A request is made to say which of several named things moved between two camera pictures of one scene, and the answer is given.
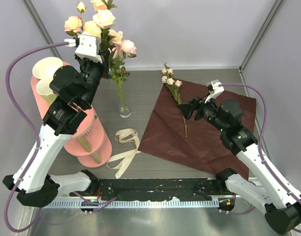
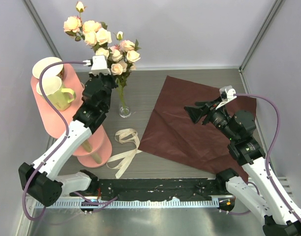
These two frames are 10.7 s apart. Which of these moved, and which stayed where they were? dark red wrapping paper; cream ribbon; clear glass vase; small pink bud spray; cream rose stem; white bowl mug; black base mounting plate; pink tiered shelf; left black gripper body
Moved: small pink bud spray; left black gripper body; cream rose stem
Stayed: white bowl mug; black base mounting plate; cream ribbon; dark red wrapping paper; pink tiered shelf; clear glass vase
